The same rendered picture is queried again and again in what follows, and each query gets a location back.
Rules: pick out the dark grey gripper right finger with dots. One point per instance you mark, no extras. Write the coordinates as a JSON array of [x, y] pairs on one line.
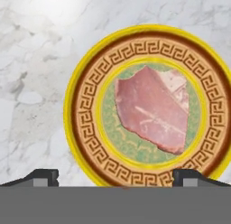
[[188, 176]]

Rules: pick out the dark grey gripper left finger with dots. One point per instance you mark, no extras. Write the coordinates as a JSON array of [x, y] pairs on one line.
[[42, 176]]

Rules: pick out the red raw meat piece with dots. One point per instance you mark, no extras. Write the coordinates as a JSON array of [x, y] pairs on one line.
[[150, 110]]

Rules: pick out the yellow patterned plate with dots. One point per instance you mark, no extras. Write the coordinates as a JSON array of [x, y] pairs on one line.
[[90, 113]]

